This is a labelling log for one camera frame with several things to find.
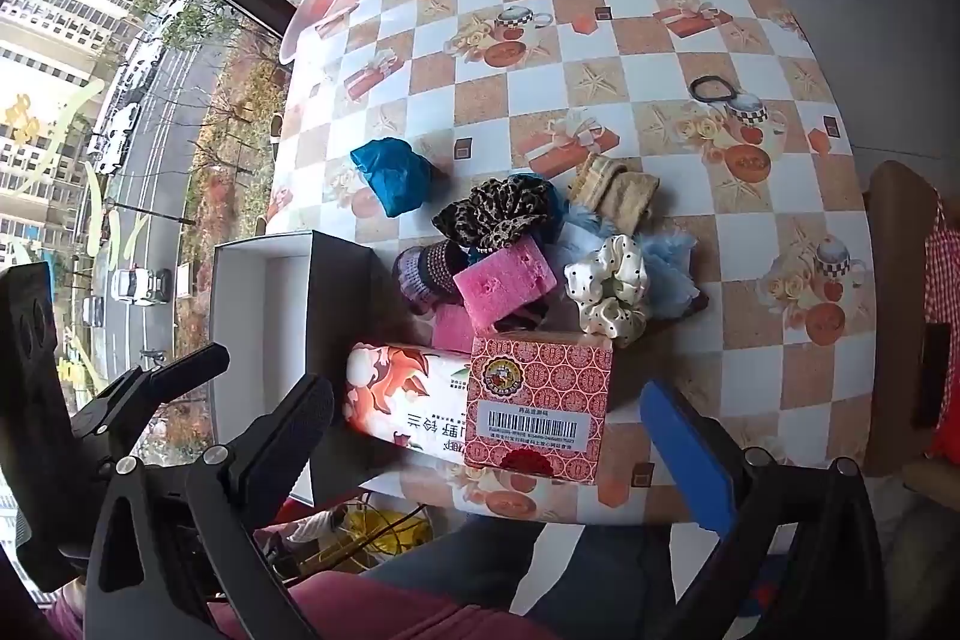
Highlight blue cloth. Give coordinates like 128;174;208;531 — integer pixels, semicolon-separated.
350;137;440;217

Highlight beige socks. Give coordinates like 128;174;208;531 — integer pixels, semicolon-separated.
568;154;661;236

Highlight purple knitted hat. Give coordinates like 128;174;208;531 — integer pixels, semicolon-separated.
394;239;470;317

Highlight pink plastic basin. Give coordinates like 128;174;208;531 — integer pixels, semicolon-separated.
279;0;376;65

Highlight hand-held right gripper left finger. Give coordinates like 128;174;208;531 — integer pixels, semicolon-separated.
84;374;335;640

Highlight floral tissue pack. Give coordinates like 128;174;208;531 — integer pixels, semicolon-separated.
343;340;481;453

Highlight leopard print bow scrunchie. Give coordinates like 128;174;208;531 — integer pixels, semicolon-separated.
469;177;554;214

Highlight dark leopard print scrunchie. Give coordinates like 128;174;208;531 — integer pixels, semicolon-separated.
433;197;537;253

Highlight red checkered cloth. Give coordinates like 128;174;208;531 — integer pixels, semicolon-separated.
924;190;960;386

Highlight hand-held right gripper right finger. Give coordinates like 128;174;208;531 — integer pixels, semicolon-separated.
641;380;912;640

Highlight light blue fluffy scrunchie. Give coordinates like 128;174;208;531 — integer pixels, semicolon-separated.
559;212;702;319

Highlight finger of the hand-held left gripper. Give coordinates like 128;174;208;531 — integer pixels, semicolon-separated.
71;344;230;461

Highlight black hair tie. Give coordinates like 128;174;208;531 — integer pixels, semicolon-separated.
688;74;743;105

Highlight checkered printed tablecloth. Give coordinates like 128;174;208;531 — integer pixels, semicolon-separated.
259;0;878;528

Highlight yellow plastic item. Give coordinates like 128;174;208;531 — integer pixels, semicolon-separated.
341;505;436;558

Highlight wooden chair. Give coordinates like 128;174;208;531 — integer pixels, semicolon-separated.
862;160;960;491

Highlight white dotted satin scrunchie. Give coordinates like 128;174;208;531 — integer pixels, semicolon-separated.
562;233;650;341

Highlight white cardboard box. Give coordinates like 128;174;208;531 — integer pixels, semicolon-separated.
204;229;376;507

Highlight pink sponge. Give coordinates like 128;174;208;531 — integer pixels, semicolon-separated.
454;235;558;332
431;302;481;352

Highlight red patterned carton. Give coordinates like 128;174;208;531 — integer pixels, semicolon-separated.
463;331;616;487

